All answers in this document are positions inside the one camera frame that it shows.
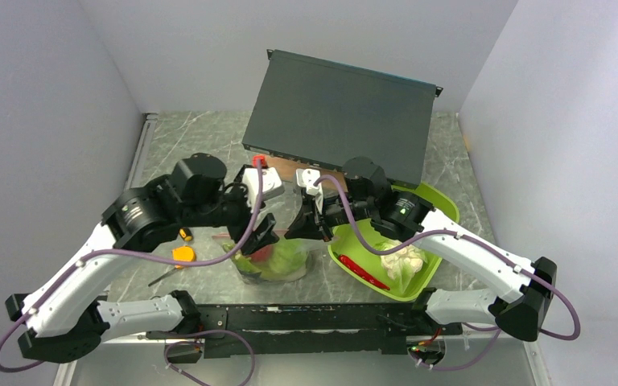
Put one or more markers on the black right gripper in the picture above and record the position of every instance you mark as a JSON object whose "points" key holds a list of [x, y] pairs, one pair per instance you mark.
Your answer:
{"points": [[309, 223]]}

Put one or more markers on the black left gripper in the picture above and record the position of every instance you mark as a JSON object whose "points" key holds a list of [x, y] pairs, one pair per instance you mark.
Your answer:
{"points": [[262, 236]]}

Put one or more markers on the red tomato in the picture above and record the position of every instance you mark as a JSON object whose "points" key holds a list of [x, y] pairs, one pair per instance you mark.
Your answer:
{"points": [[262, 255]]}

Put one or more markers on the green cabbage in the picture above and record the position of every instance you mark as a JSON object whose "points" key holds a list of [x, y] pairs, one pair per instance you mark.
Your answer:
{"points": [[289, 260]]}

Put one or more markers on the clear zip top bag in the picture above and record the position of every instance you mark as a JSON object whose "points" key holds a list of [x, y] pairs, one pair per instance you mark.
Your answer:
{"points": [[266, 279]]}

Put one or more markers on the green celery stalks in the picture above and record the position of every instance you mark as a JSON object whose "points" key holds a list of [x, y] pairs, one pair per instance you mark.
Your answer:
{"points": [[250, 272]]}

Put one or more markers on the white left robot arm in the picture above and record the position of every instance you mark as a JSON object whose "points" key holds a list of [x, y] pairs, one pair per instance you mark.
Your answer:
{"points": [[67, 318]]}

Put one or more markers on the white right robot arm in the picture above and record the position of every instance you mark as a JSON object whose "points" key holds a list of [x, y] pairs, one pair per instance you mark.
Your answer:
{"points": [[519, 290]]}

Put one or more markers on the green plastic tray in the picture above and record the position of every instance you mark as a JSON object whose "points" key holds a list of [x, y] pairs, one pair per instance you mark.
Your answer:
{"points": [[345, 242]]}

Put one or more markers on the long red chili pepper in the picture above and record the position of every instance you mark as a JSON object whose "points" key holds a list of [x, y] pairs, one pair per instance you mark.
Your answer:
{"points": [[362, 273]]}

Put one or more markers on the black yellow screwdriver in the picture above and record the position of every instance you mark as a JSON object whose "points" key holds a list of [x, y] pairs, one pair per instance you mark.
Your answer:
{"points": [[165, 275], [186, 234]]}

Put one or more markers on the yellow tape measure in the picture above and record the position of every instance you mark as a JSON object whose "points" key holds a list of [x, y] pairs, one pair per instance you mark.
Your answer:
{"points": [[183, 254]]}

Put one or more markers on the white cauliflower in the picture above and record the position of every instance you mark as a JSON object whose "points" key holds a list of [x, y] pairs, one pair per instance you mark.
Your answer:
{"points": [[404, 271]]}

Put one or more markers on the dark rack server chassis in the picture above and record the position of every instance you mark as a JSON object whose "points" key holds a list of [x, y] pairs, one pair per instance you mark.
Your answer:
{"points": [[324, 113]]}

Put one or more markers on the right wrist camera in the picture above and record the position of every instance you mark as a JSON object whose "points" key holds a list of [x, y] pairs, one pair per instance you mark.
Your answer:
{"points": [[308, 179]]}

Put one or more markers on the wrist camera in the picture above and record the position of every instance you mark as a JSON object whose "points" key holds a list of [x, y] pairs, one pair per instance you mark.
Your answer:
{"points": [[308, 179], [260, 180]]}

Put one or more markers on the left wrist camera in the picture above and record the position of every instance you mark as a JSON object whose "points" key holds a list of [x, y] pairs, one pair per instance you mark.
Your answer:
{"points": [[260, 180]]}

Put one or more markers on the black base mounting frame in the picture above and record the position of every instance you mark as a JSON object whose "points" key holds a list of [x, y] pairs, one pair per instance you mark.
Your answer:
{"points": [[386, 327]]}

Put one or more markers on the aluminium rail left edge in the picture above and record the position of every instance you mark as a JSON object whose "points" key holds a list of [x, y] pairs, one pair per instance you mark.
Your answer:
{"points": [[116, 216]]}

